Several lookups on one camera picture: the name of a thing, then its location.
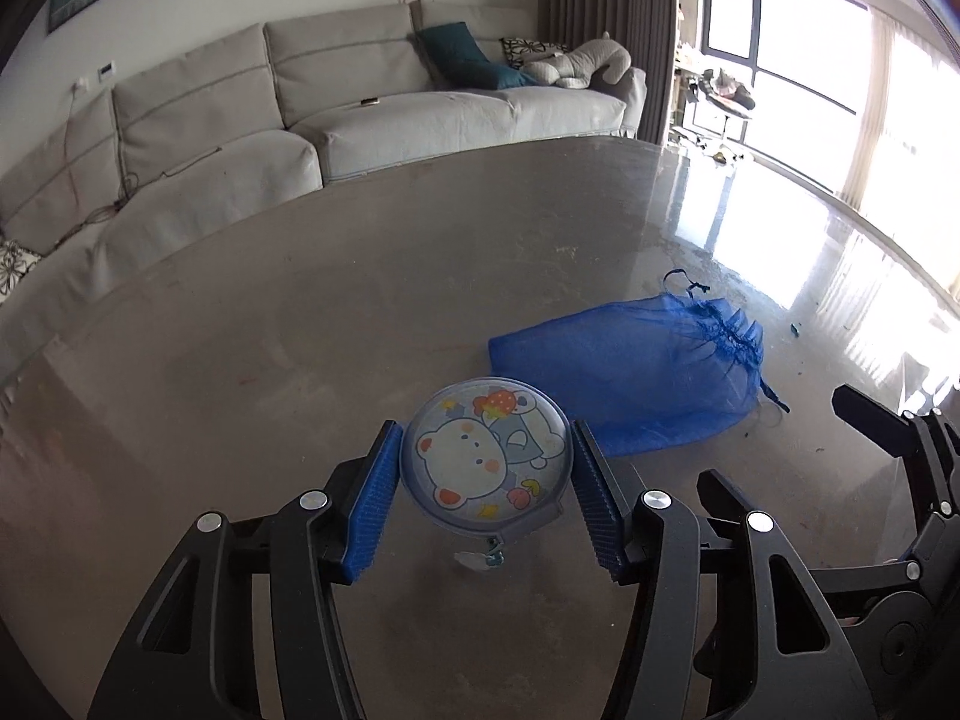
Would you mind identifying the thin cable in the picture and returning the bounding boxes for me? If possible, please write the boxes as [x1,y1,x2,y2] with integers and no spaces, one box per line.
[56,90,218,241]

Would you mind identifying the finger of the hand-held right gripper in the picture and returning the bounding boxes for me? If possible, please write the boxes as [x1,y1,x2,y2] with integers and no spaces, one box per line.
[696,469,752,550]
[832,384,960,518]

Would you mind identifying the black and white patterned pillow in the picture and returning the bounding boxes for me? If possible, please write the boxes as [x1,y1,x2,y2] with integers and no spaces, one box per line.
[501,37,571,70]

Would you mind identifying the white sheer curtain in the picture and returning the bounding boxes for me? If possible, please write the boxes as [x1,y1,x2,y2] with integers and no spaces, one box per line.
[840,7,960,241]

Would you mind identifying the round cartoon bear pouch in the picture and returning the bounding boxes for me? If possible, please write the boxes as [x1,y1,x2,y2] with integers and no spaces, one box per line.
[400,379,575,567]

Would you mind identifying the brown curtain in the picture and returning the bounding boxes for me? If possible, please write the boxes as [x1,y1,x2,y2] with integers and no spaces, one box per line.
[536,0,680,143]

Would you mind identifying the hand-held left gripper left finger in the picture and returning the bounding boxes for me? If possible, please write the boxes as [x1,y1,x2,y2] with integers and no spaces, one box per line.
[86,418,406,720]

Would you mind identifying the grey plush toy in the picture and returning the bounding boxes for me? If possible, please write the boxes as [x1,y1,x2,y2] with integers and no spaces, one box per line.
[521,31,631,89]

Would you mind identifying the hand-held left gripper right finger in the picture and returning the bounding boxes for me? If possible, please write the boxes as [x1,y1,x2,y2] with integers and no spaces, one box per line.
[568,420,878,720]

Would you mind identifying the flower patterned cushion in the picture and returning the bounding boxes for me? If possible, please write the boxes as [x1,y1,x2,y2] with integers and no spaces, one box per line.
[0,238,42,301]

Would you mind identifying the teal pillow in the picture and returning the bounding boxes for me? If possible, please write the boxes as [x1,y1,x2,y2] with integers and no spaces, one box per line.
[416,22,537,89]

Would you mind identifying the light grey sofa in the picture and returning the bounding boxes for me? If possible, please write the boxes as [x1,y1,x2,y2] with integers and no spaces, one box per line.
[0,0,647,308]

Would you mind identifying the chair with clothes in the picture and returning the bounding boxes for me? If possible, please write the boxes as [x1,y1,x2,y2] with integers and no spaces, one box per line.
[679,67,758,147]

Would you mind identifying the blue mesh drawstring bag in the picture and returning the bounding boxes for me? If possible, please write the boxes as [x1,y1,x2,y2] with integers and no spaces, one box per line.
[487,270,792,458]

